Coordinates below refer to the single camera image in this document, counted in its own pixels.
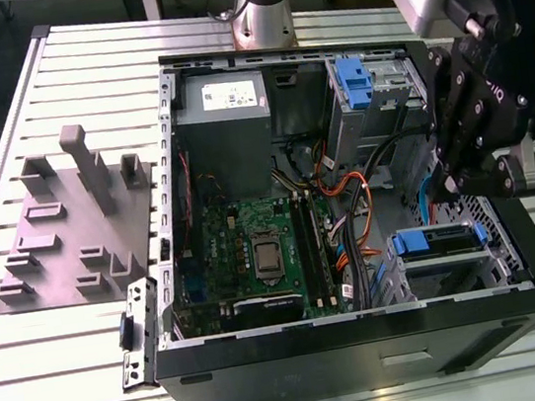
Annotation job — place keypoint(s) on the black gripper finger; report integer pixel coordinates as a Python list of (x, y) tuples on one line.
[(483, 175), (456, 89)]

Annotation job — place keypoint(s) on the hard disk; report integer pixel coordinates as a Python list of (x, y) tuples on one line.
[(410, 242)]

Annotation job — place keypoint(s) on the metal disk bay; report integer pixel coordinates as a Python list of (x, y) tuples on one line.
[(445, 260)]

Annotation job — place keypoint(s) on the blue drive latch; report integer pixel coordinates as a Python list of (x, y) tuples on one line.
[(355, 83)]

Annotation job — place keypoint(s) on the metal optical drive cage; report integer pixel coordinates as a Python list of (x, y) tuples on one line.
[(362, 132)]

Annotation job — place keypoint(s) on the green RAM stick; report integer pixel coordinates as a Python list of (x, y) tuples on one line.
[(322, 252)]

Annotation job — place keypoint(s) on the CPU socket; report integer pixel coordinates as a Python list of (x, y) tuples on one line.
[(265, 236)]

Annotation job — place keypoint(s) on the silver CPU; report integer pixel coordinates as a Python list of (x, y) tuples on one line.
[(268, 257)]

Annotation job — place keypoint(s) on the grey power supply unit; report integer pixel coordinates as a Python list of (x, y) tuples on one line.
[(226, 156)]

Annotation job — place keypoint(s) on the black open PC case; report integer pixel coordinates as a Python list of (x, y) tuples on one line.
[(320, 362)]

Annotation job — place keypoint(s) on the black graphics card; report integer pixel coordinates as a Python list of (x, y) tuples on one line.
[(263, 311)]

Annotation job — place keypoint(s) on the green motherboard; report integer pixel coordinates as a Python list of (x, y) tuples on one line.
[(224, 246)]

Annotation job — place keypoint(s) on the grey parts rack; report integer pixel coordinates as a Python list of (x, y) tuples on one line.
[(77, 227)]

